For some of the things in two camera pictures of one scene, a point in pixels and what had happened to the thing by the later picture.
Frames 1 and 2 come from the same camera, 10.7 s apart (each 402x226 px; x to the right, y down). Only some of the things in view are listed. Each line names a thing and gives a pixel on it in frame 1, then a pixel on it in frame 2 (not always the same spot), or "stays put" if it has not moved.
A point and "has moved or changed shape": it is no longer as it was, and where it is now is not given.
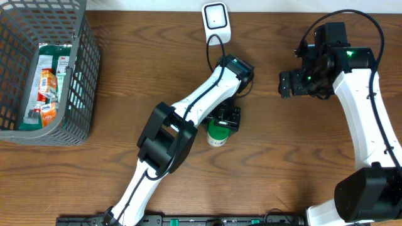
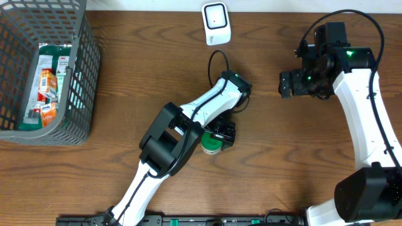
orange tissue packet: [48, 113] stays put
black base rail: [224, 220] stays put
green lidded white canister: [217, 135] has moved or changed shape
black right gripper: [299, 88] stays put
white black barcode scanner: [217, 23] stays put
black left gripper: [221, 117] to [227, 137]
